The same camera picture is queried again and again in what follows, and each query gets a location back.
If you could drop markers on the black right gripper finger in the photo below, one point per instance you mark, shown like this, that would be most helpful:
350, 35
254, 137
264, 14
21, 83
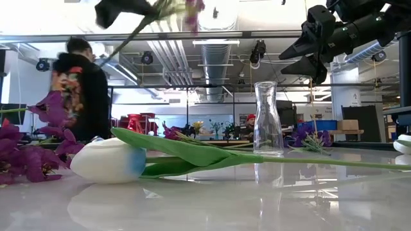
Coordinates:
305, 67
295, 51

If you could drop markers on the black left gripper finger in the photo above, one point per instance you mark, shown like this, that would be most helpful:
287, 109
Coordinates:
109, 13

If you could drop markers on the violet artificial flower bunch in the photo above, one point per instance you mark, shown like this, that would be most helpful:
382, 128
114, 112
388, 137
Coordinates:
303, 131

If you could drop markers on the clear glass vase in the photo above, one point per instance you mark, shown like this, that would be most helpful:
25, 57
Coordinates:
268, 128

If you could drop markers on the magenta artificial flower bunch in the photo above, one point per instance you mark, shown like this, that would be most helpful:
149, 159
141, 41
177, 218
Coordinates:
170, 132
35, 163
192, 19

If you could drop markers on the white artificial tulip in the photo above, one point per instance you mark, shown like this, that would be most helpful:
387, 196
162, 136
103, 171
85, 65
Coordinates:
403, 146
106, 162

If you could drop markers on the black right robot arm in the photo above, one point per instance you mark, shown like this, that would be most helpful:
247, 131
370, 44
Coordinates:
359, 35

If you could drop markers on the black background monitor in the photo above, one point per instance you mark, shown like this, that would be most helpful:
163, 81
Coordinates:
285, 112

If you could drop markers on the grey overhead rig beam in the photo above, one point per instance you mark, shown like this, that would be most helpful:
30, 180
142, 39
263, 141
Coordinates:
64, 37

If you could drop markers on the blue storage bin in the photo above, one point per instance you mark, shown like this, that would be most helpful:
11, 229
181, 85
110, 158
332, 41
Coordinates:
321, 125

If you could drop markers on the cardboard box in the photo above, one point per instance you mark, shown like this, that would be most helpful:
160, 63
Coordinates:
347, 124

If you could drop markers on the wooden shelf board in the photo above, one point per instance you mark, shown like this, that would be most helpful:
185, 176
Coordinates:
346, 131

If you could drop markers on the person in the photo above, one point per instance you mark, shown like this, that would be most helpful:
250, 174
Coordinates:
93, 96
250, 123

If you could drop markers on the black standing board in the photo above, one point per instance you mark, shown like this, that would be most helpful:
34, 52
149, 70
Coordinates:
369, 123

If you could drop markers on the red tool cart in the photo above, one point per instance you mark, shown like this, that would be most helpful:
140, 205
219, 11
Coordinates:
135, 120

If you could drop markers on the yellow background flower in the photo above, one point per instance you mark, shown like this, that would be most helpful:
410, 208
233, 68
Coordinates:
197, 125

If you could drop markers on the dark flat monitor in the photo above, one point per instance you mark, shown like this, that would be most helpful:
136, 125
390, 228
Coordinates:
13, 118

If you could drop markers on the white glossy table sheet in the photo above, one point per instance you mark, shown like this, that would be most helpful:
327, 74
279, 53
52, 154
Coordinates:
205, 208

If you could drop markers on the black ceiling camera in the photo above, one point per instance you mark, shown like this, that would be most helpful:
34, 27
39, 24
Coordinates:
258, 51
42, 65
379, 56
147, 58

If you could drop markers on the silver ventilation duct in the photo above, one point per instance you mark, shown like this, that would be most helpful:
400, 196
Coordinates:
215, 70

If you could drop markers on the black vertical rig post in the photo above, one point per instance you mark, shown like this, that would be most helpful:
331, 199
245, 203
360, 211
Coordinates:
405, 70

